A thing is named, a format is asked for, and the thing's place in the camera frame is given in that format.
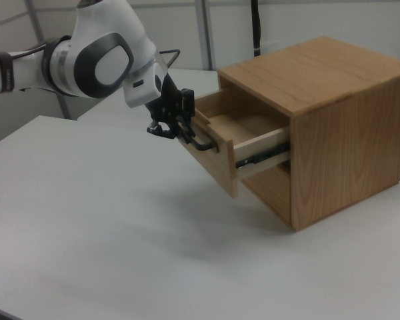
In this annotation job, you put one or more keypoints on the wooden drawer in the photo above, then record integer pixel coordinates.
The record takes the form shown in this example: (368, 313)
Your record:
(216, 163)

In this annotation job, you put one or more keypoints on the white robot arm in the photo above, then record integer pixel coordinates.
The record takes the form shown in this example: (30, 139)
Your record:
(96, 30)

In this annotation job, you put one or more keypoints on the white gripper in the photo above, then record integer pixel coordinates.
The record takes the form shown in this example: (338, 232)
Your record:
(141, 90)

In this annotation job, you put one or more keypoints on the wooden cabinet body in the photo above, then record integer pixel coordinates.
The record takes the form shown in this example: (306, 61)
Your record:
(346, 150)

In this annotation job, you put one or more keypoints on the black camera stand pole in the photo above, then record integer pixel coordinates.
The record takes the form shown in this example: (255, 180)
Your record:
(256, 26)

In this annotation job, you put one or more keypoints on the black drawer slide rail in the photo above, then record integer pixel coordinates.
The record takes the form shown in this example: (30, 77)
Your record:
(263, 154)

